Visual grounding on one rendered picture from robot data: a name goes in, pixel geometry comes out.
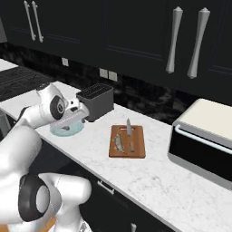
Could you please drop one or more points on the black drawer front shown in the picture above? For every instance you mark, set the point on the black drawer front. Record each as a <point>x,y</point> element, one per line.
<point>99,202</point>

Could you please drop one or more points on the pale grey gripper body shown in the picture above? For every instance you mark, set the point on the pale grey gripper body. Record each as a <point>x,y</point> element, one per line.
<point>75,117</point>

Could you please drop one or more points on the white wall socket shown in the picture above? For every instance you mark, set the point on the white wall socket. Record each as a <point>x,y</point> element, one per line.
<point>113,76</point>
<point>65,62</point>
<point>103,73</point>

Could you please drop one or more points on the black and cream toaster oven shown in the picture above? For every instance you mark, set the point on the black and cream toaster oven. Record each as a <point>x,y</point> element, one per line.
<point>199,151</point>

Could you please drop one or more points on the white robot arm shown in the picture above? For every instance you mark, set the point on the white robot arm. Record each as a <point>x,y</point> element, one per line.
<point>18,151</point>

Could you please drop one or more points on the grey piece of meat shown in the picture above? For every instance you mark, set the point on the grey piece of meat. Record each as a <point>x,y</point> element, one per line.
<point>119,144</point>

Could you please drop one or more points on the black upper cupboard door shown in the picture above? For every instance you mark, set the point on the black upper cupboard door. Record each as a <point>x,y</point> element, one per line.
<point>13,21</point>
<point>72,27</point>
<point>136,33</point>
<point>220,45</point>

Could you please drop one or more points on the dark grey slotted knife block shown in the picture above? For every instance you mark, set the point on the dark grey slotted knife block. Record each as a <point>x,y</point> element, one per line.
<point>99,102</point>

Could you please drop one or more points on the black lower cupboard door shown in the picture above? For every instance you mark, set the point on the black lower cupboard door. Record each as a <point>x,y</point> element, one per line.
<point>145,222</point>

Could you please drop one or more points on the grey kitchen knife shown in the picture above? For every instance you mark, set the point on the grey kitchen knife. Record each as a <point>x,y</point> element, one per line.
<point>129,128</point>

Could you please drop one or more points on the black cupboard door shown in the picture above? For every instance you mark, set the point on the black cupboard door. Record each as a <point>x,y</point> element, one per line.
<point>136,33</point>
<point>13,21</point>
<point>220,45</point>
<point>145,222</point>
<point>72,27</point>

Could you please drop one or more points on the black hob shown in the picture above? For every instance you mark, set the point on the black hob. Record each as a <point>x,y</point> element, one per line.
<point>18,81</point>

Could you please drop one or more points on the pale blue glass plate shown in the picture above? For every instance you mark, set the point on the pale blue glass plate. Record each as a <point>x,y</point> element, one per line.
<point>73,130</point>

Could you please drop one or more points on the brown wooden cutting board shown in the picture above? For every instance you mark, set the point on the brown wooden cutting board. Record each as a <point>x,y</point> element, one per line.
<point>138,142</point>

